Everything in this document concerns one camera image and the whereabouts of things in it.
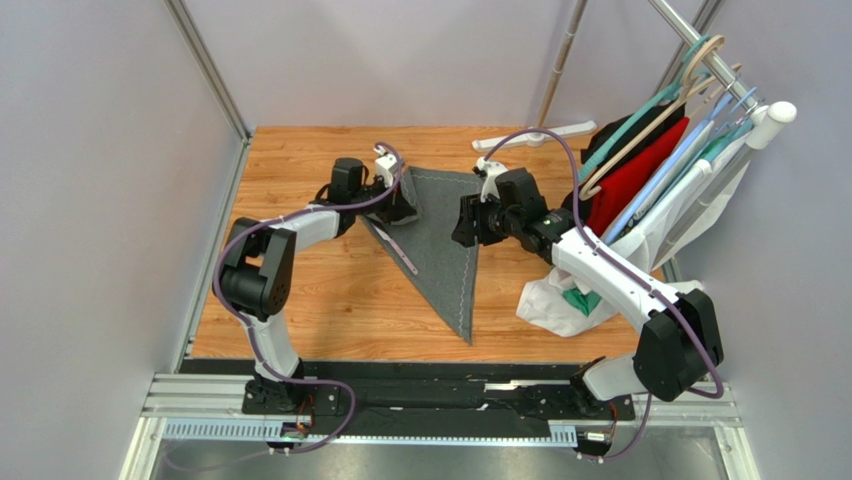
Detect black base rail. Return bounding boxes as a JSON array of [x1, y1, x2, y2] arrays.
[[242, 360, 637, 439]]

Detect red garment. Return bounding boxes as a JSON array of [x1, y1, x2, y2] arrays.
[[584, 117, 689, 237]]

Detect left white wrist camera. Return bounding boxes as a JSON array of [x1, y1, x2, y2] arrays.
[[374, 150, 401, 188]]

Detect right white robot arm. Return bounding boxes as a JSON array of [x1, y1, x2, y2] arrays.
[[451, 160, 724, 402]]

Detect light blue hanger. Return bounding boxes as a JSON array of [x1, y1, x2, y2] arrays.
[[602, 93, 751, 244]]

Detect wooden hanger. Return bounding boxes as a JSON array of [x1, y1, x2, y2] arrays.
[[576, 35, 725, 200]]

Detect grey felt napkin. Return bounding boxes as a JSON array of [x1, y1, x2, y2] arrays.
[[362, 167, 481, 344]]

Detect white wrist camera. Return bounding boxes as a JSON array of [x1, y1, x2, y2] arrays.
[[374, 150, 401, 188], [474, 157, 509, 202]]

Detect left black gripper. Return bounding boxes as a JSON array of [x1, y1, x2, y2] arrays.
[[352, 175, 417, 227]]

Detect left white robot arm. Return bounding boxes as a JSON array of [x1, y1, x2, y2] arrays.
[[212, 151, 417, 413]]

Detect white clothes rack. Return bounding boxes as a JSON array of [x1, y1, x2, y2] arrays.
[[471, 0, 797, 299]]

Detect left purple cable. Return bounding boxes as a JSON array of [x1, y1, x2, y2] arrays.
[[211, 141, 406, 457]]

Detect knife with pink handle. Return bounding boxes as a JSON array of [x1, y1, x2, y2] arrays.
[[374, 224, 419, 276]]

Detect black garment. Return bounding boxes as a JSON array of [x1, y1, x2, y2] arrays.
[[569, 102, 687, 221]]

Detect white garment with green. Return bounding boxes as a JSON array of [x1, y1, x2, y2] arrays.
[[516, 130, 751, 337]]

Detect teal hanger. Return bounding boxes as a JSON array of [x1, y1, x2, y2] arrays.
[[578, 52, 687, 185]]

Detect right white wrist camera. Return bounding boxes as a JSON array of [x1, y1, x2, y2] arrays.
[[474, 157, 509, 202]]

